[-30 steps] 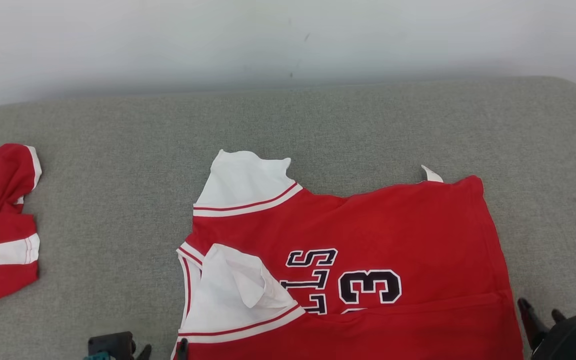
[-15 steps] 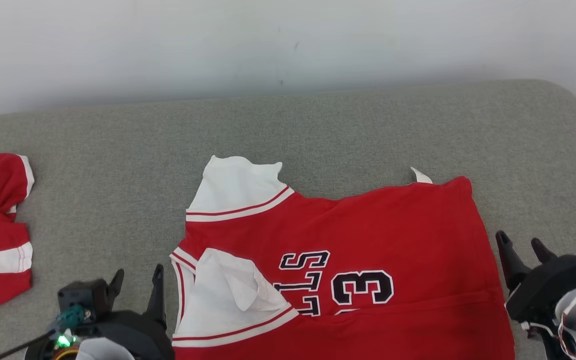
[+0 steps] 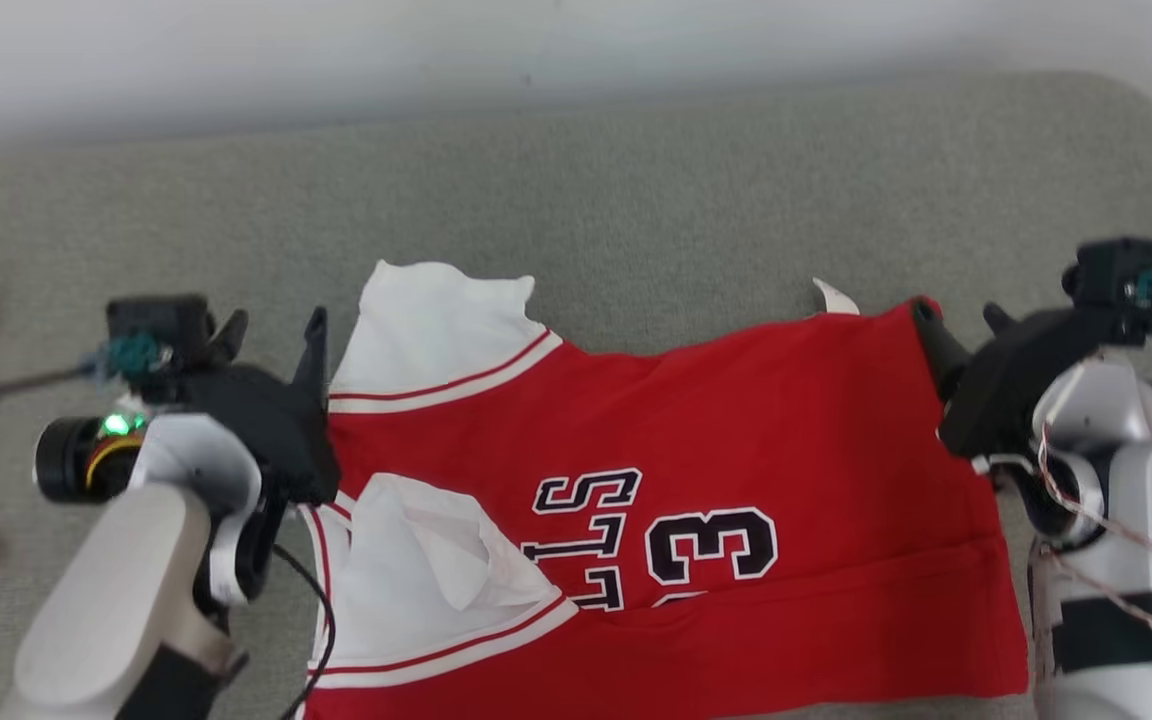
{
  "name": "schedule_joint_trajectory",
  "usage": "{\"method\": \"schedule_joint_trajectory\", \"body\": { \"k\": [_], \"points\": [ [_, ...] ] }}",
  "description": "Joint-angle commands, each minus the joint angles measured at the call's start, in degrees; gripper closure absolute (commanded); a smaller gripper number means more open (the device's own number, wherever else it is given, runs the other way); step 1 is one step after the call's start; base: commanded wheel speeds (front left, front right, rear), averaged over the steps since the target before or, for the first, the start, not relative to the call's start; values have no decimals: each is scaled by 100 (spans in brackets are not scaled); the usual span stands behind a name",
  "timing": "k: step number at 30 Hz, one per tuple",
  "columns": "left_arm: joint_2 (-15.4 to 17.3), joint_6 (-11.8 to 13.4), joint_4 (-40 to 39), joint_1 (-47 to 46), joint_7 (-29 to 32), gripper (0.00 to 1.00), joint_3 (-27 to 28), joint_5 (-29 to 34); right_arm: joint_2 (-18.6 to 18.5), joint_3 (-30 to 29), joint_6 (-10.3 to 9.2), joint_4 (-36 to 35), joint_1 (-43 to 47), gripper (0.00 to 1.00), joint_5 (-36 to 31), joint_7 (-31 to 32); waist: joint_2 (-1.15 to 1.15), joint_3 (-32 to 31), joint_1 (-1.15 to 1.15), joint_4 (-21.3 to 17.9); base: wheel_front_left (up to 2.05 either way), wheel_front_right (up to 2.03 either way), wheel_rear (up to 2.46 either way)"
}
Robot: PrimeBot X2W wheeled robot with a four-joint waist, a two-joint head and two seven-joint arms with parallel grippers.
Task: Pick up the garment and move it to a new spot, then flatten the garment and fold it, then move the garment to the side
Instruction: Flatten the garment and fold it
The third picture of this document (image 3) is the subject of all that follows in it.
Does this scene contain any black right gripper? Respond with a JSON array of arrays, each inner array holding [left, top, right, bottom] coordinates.
[[911, 297, 1137, 461]]

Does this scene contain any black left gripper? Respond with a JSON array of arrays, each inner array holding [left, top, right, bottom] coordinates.
[[141, 305, 342, 506]]

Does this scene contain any red basketball jersey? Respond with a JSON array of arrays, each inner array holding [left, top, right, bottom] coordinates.
[[298, 260, 1032, 720]]

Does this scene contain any teal plug left camera cable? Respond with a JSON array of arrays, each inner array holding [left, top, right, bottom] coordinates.
[[0, 333, 175, 409]]

